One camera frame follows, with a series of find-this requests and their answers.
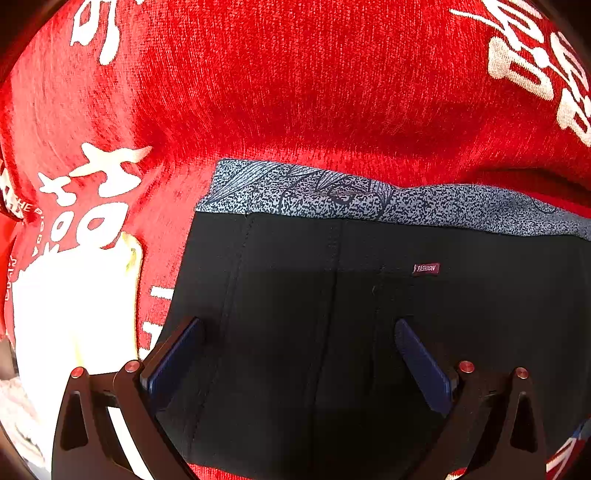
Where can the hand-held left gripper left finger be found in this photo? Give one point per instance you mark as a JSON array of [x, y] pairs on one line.
[[173, 364]]

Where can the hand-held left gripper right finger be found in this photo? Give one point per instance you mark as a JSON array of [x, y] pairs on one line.
[[422, 369]]

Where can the black pants with grey lining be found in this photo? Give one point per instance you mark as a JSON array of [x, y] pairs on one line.
[[323, 277]]

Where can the white fluffy cloth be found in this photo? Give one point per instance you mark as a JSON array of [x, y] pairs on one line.
[[14, 406]]

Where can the red printed sofa cover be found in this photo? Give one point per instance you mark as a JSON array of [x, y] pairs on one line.
[[300, 92]]

